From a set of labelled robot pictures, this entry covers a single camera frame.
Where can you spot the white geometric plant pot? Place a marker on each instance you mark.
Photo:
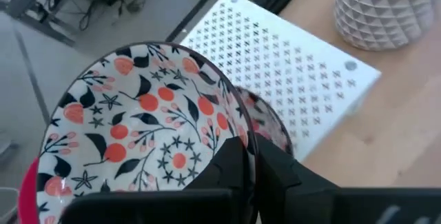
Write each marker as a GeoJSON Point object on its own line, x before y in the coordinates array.
{"type": "Point", "coordinates": [382, 17]}

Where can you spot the red plastic mini bowl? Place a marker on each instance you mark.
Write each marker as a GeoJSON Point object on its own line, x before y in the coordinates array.
{"type": "Point", "coordinates": [28, 193]}

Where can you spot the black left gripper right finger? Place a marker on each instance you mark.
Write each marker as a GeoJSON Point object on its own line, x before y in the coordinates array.
{"type": "Point", "coordinates": [275, 172]}

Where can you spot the floral patterned ceramic bowl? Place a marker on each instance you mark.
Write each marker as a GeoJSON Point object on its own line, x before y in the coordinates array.
{"type": "Point", "coordinates": [267, 120]}
{"type": "Point", "coordinates": [138, 120]}

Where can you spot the white perforated metal shelf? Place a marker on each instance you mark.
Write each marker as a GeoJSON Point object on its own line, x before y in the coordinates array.
{"type": "Point", "coordinates": [293, 62]}

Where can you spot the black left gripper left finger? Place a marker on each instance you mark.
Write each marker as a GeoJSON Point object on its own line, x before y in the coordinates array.
{"type": "Point", "coordinates": [241, 169]}

